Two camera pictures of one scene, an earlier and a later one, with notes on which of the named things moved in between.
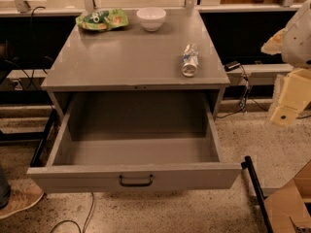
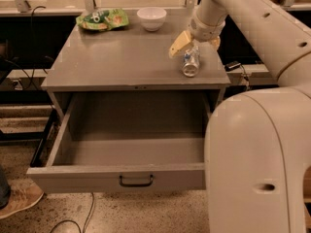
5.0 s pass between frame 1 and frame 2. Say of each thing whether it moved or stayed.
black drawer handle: stayed
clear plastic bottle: stayed
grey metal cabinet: stayed
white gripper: moved
